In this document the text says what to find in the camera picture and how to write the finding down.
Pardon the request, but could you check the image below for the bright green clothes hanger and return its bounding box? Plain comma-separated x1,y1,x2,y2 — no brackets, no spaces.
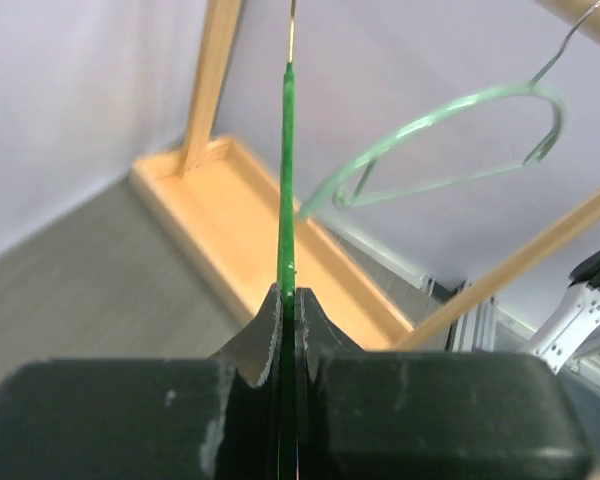
277,1,298,479

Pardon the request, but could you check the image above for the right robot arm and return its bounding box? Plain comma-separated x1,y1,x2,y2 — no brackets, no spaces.
521,250,600,373

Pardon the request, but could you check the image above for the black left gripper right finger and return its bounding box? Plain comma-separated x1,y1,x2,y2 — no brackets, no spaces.
295,288,593,479

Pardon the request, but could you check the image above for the mint green clothes hanger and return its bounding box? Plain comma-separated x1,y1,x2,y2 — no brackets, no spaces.
298,0,600,221

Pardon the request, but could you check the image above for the wooden clothes rack stand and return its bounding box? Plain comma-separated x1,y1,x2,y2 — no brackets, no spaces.
130,1,600,349

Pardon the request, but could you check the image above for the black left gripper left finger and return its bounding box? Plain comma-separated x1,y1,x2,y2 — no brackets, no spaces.
0,285,282,479

